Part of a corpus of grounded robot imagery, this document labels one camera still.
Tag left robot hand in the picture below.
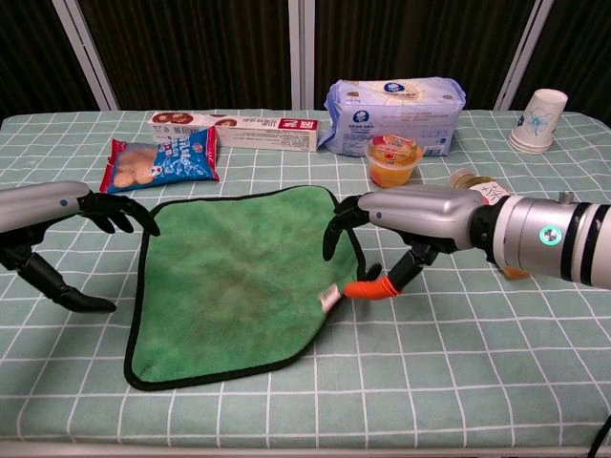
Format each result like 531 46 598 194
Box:
0 179 161 314

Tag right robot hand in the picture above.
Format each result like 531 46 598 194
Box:
322 184 488 303

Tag green black-edged cloth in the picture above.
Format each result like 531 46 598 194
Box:
123 184 369 392

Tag orange fruit jelly cup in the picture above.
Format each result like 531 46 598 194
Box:
365 134 425 190

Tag peach tea bottle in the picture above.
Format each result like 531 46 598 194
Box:
448 167 532 281

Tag pale blue tissue pack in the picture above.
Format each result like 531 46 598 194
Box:
317 78 468 157

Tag blue snack bag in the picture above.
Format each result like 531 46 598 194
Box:
98 126 221 196

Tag stacked white paper cups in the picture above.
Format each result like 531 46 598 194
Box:
507 88 569 155

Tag long white and red box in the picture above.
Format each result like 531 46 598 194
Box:
147 111 320 153

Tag dark pleated curtain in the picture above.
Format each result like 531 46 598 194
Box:
0 0 611 126

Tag white slanted frame post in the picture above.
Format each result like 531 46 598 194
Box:
52 0 119 112
493 0 556 112

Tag black cable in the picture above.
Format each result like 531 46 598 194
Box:
587 414 611 458

